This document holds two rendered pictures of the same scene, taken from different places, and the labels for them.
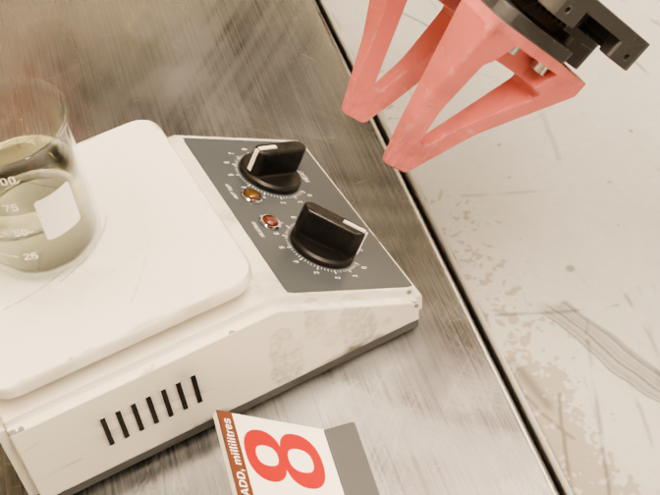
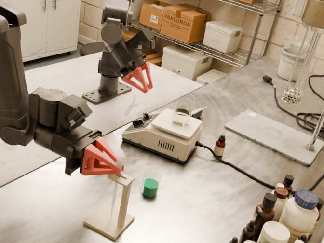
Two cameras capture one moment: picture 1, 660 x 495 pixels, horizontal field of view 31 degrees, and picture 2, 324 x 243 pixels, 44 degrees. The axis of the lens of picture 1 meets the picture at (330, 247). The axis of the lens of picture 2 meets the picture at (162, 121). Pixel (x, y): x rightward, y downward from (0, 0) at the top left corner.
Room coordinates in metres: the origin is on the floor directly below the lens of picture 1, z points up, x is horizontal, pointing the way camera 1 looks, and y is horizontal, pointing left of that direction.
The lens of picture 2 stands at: (1.15, 0.73, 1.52)
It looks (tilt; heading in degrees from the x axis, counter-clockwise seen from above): 28 degrees down; 220
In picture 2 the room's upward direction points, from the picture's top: 12 degrees clockwise
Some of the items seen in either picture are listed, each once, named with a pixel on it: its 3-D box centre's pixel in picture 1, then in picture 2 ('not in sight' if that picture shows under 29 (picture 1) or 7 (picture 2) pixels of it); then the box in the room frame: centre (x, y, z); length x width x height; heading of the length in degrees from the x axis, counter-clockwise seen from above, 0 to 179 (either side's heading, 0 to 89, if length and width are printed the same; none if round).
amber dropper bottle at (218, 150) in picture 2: not in sight; (220, 144); (0.25, 0.21, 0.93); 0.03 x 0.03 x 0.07
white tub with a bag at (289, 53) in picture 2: not in sight; (295, 56); (-0.64, -0.06, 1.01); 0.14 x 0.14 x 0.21
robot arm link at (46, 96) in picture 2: not in sight; (38, 114); (0.76, 0.06, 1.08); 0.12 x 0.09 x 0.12; 123
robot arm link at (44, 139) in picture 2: not in sight; (51, 134); (0.75, 0.09, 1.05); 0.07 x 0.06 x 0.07; 109
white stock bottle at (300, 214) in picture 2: not in sight; (297, 218); (0.39, 0.53, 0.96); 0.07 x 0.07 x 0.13
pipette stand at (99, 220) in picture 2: not in sight; (113, 198); (0.69, 0.25, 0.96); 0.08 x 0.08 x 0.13; 19
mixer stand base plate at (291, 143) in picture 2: not in sight; (275, 134); (-0.03, 0.23, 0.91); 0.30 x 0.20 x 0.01; 102
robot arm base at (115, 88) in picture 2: not in sight; (108, 83); (0.31, -0.26, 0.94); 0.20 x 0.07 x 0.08; 12
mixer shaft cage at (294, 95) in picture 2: not in sight; (303, 64); (-0.03, 0.24, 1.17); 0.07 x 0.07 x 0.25
